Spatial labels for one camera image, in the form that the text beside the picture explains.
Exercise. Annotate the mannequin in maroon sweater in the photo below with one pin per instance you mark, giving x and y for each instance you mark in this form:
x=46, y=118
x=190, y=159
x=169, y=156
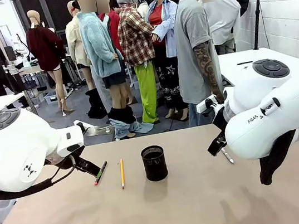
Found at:
x=44, y=48

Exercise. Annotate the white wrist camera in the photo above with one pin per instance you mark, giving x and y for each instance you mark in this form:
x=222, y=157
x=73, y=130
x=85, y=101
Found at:
x=80, y=126
x=206, y=103

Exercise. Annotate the black pen on white table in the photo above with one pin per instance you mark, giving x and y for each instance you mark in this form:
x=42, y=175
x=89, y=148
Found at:
x=244, y=62

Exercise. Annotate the mannequin in red jacket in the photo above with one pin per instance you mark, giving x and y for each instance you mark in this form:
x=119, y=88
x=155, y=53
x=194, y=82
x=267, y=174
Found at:
x=112, y=24

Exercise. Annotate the black pen with pink end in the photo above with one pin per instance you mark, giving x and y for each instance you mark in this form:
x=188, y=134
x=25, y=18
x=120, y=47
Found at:
x=101, y=172

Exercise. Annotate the black tripod stand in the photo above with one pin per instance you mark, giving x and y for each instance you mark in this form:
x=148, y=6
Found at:
x=257, y=17

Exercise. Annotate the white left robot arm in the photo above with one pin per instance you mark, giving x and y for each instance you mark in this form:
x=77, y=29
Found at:
x=18, y=154

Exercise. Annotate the mannequin in cream jacket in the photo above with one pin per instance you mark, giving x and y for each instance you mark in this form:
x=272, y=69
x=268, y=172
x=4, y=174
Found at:
x=74, y=41

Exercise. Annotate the figure in blue shirt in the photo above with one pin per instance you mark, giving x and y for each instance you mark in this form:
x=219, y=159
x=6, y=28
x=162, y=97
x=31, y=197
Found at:
x=164, y=31

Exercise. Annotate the tattooed right forearm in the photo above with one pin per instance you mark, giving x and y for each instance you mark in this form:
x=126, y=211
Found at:
x=207, y=66

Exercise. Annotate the black mesh pen holder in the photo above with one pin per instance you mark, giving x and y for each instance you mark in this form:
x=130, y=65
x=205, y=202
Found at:
x=154, y=164

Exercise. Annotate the mannequin in white shirt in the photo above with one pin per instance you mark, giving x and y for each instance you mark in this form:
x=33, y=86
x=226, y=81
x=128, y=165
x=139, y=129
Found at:
x=223, y=19

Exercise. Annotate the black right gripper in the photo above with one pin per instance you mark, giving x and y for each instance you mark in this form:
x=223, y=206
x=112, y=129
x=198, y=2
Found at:
x=221, y=138

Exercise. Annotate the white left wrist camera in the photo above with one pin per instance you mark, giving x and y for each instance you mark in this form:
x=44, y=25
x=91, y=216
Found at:
x=80, y=126

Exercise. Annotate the person in grey T-shirt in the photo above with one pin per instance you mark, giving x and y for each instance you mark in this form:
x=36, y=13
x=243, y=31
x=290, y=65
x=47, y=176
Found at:
x=191, y=55

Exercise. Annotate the metal mannequin base plate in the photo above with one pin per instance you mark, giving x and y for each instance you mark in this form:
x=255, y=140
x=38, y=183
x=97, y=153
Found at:
x=98, y=130

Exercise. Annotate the person's right hand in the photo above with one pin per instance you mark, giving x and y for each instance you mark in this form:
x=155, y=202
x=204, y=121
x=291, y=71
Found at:
x=220, y=98

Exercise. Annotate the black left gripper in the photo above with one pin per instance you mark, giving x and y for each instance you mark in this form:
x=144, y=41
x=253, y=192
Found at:
x=82, y=161

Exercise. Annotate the silver pen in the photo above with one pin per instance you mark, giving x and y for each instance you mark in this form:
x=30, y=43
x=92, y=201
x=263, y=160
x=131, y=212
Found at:
x=227, y=156

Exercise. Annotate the mannequin in blue fleece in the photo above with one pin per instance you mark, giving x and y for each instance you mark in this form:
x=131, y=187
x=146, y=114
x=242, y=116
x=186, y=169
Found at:
x=97, y=46

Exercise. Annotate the yellow pencil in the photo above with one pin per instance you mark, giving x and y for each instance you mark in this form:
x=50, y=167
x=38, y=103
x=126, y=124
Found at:
x=122, y=173

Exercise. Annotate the white side table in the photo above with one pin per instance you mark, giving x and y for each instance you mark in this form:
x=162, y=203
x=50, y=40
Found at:
x=256, y=55

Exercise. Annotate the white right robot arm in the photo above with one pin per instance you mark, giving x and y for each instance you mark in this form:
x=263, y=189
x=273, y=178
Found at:
x=275, y=104

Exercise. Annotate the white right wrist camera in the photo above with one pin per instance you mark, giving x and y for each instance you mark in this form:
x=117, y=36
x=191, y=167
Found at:
x=206, y=103

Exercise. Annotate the mannequin in plaid hoodie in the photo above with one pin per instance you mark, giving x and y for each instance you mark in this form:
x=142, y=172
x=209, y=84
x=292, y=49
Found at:
x=135, y=35

